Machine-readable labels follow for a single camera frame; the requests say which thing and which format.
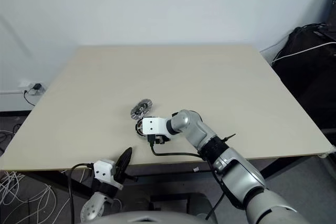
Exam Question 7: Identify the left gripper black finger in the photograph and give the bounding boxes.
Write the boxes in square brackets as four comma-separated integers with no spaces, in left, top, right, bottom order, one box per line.
[121,147,133,175]
[116,148,129,174]

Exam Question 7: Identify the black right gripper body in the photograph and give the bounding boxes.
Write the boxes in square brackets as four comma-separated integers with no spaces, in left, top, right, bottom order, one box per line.
[154,135,169,146]

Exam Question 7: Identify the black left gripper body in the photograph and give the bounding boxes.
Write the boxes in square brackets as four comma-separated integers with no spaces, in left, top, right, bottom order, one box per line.
[112,167,139,186]

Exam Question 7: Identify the motor stator with copper windings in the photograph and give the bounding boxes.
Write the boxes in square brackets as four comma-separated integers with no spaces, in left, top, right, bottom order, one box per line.
[134,119,145,138]

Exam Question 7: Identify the silver motor gear cover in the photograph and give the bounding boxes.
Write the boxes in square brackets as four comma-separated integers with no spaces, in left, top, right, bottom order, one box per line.
[129,98,156,120]

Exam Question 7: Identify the silver robot torso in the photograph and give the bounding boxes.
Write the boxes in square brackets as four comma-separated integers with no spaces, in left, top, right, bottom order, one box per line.
[99,202,211,224]

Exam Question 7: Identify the black bag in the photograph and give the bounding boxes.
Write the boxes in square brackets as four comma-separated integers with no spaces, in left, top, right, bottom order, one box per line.
[271,26,336,132]

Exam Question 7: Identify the white table corner clamp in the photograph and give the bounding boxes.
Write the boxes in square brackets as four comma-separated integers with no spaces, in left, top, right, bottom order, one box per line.
[318,145,336,159]

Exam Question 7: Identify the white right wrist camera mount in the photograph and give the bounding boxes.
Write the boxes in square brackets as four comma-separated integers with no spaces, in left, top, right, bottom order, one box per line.
[141,116,173,141]

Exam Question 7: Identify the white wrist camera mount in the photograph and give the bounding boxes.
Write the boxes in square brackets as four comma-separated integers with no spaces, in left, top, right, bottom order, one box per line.
[141,116,173,141]
[93,158,124,190]

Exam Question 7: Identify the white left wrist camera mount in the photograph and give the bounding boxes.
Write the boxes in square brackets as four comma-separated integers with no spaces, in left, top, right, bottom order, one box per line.
[93,158,124,190]

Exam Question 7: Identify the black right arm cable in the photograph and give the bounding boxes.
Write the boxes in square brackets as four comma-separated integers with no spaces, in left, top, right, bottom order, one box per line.
[148,134,229,221]

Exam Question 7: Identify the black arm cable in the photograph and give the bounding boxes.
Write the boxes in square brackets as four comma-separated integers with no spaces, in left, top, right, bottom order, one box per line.
[148,134,229,221]
[67,163,95,216]

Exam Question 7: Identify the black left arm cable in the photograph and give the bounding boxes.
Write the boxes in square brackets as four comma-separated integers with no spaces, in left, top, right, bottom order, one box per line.
[67,163,95,216]

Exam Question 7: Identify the white floor cable tangle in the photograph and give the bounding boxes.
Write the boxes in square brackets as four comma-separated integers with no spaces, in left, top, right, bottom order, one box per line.
[0,170,72,224]

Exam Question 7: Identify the black adapter cable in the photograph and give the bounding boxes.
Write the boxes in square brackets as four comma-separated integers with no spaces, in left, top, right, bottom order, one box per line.
[23,89,37,106]

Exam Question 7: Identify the black floor cable tangle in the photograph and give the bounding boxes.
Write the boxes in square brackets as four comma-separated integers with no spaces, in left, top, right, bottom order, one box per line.
[0,123,25,154]

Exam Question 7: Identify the white wall power outlet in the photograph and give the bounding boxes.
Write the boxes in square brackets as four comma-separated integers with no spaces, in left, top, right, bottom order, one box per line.
[18,79,48,95]

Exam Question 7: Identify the black table frame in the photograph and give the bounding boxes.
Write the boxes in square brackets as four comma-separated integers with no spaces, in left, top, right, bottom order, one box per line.
[23,153,326,201]

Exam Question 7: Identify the white cable over bag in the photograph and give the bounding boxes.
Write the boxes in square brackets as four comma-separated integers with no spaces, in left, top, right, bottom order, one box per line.
[271,41,336,63]

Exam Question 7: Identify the dark panel beside wall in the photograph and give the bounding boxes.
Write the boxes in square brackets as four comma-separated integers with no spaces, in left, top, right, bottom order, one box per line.
[317,0,336,29]

